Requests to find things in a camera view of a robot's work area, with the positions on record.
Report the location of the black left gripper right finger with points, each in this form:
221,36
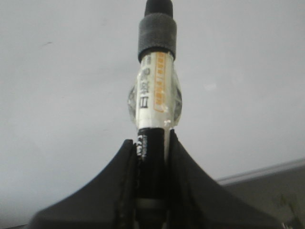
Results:
196,201

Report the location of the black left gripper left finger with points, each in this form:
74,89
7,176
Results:
106,202

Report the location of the white whiteboard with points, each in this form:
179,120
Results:
67,66

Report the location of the white black whiteboard marker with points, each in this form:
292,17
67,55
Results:
155,104

